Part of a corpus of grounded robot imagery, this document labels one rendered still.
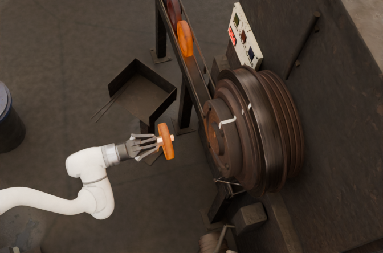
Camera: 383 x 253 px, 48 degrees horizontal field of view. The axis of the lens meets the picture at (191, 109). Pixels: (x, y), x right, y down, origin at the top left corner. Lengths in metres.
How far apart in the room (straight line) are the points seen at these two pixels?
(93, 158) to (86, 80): 1.25
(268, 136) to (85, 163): 0.77
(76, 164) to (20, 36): 1.63
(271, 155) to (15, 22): 2.37
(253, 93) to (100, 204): 0.78
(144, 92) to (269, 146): 0.99
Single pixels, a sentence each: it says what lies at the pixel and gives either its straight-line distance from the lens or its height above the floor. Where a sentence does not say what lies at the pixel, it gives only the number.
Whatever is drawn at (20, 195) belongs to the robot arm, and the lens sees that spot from 1.60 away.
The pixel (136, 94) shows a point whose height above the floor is 0.59.
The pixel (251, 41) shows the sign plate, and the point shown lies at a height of 1.24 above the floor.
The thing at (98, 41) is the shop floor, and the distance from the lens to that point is 3.10.
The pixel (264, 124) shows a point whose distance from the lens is 1.35.
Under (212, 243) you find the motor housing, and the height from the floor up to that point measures 0.53.
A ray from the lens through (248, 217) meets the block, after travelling 1.80.
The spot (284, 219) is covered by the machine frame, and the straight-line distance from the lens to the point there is 1.75.
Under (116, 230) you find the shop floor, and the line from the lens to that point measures 2.57.
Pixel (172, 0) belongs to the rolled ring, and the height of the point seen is 0.78.
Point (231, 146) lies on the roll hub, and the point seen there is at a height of 1.23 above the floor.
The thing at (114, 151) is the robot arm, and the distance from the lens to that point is 1.76.
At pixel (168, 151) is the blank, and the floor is 0.87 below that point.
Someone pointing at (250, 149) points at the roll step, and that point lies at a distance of 1.39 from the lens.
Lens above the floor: 2.52
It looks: 63 degrees down
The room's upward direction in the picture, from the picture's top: 9 degrees clockwise
